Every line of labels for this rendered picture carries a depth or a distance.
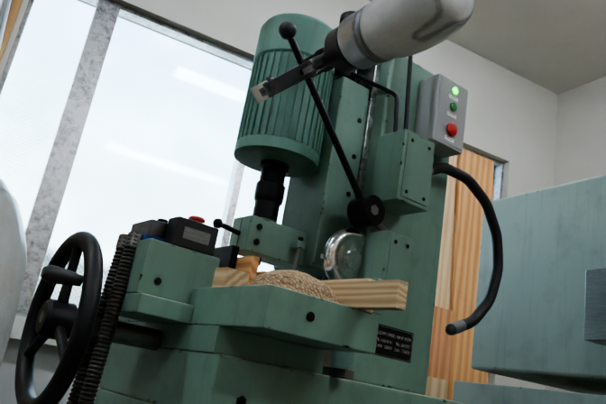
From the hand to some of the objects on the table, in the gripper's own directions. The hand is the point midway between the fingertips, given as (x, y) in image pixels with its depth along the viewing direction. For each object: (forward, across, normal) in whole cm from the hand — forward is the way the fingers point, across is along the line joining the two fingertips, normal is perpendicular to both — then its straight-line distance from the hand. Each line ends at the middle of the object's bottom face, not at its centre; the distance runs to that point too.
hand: (283, 79), depth 118 cm
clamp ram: (+12, -30, -26) cm, 42 cm away
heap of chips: (-13, -28, -28) cm, 42 cm away
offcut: (-2, -32, -25) cm, 40 cm away
